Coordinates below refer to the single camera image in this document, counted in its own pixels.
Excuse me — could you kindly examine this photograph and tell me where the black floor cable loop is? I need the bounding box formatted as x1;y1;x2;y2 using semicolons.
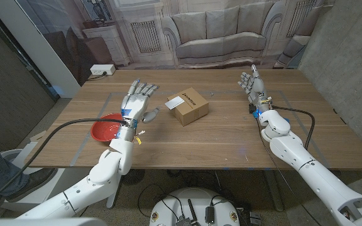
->
136;183;185;220

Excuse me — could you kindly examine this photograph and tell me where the printed living room backdrop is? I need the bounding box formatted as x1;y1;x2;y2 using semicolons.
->
14;0;336;87

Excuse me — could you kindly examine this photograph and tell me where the black antenna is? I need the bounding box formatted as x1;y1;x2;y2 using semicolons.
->
187;198;198;226

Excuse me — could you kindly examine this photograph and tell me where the white power strip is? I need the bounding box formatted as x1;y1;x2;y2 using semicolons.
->
89;63;116;76

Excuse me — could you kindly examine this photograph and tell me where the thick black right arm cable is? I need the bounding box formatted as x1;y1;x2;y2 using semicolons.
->
271;105;315;151

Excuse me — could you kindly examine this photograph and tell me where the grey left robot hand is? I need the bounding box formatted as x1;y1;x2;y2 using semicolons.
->
120;78;161;124

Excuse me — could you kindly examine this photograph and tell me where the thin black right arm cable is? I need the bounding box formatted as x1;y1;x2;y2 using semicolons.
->
256;117;322;226

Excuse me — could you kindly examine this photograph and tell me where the white card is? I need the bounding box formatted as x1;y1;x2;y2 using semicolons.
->
164;95;185;110

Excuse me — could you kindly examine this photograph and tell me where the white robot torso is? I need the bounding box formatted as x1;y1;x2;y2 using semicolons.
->
149;187;241;226

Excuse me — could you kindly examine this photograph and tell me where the brown cardboard box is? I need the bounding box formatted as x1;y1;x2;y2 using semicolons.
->
167;87;209;127

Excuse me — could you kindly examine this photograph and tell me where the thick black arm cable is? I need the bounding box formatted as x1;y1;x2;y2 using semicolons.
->
0;118;128;208
271;105;315;151

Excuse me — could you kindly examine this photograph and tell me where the red bowl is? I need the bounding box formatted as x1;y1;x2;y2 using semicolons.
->
90;112;124;143

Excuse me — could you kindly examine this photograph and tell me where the white floor stand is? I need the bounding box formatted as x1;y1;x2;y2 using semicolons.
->
0;130;67;212

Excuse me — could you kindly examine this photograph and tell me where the white table leg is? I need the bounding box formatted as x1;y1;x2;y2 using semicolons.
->
106;174;124;210

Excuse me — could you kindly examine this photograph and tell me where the black adapter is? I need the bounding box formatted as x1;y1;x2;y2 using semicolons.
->
204;205;215;224

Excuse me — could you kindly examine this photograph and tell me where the black power strip cable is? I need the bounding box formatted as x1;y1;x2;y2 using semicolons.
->
86;71;108;82

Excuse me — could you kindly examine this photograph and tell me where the dark brown shoe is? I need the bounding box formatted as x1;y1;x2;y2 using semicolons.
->
0;168;56;212

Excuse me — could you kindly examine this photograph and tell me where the grey table leg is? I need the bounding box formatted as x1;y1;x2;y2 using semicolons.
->
264;169;285;213

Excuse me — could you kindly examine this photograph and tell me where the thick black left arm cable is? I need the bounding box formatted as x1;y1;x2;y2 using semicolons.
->
0;118;128;208

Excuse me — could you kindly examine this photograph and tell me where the black floor box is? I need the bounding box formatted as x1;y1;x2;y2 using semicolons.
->
248;212;263;226

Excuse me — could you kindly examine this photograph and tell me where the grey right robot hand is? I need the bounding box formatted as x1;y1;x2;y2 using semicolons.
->
237;64;268;106

